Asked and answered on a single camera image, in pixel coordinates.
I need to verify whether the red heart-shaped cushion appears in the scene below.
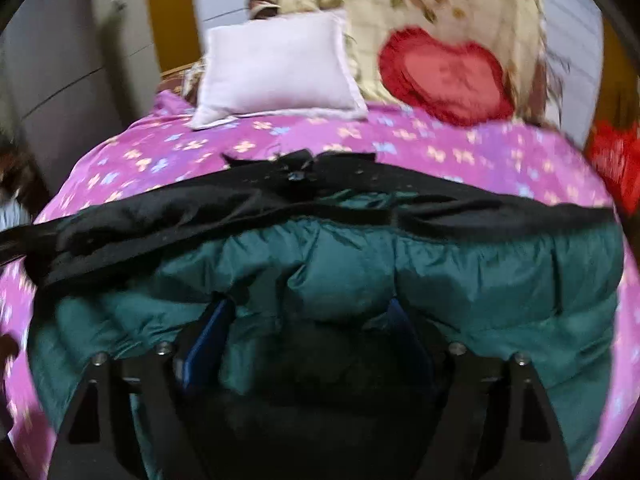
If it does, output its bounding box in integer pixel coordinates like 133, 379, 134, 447
378, 26, 514, 127

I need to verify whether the cream floral rose blanket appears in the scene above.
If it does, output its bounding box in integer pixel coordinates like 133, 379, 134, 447
245, 0, 546, 115

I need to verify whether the pink floral bed sheet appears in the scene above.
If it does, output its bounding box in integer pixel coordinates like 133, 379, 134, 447
1, 92, 639, 479

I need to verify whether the grey wardrobe cabinet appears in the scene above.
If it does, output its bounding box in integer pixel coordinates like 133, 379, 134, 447
1, 0, 160, 194

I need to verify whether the dark green puffer jacket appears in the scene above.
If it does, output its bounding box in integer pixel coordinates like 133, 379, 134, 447
1, 151, 624, 479

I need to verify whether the red shopping bag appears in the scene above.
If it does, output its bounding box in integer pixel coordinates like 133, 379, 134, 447
586, 120, 639, 217

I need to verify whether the white square pillow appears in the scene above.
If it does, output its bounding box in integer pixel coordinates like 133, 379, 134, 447
189, 9, 368, 130

